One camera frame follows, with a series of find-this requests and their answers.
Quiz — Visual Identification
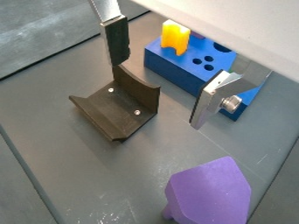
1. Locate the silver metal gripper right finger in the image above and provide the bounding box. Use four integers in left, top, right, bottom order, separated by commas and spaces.
189, 55, 272, 130

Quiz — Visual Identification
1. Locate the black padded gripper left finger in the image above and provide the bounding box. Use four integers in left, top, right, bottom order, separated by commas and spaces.
88, 0, 129, 67

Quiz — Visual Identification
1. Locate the purple three prong block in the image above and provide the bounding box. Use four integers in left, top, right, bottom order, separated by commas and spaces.
163, 157, 251, 224

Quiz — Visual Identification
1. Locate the blue shape sorting board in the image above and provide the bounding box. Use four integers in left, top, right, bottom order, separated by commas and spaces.
144, 30, 265, 123

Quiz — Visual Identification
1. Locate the yellow arch block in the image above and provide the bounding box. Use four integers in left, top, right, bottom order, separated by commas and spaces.
161, 19, 191, 56

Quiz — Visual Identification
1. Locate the black curved holder stand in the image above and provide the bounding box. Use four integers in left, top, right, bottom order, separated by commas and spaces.
69, 65, 160, 141

